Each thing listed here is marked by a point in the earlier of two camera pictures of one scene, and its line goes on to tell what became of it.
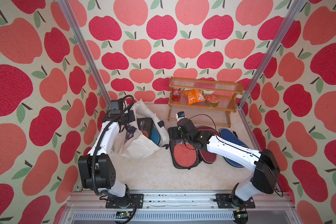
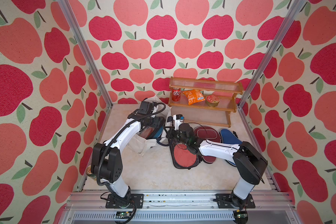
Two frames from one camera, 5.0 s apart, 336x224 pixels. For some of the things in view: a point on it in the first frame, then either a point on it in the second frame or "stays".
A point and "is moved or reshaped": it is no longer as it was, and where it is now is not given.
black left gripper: [130, 112] → [157, 121]
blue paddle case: [230, 135] stays
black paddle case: [184, 155] stays
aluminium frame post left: [81, 42] stays
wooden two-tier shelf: [205, 102] stays
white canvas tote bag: [141, 147] is moved or reshaped
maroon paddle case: [207, 157] stays
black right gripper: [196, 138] → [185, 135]
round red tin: [212, 100] stays
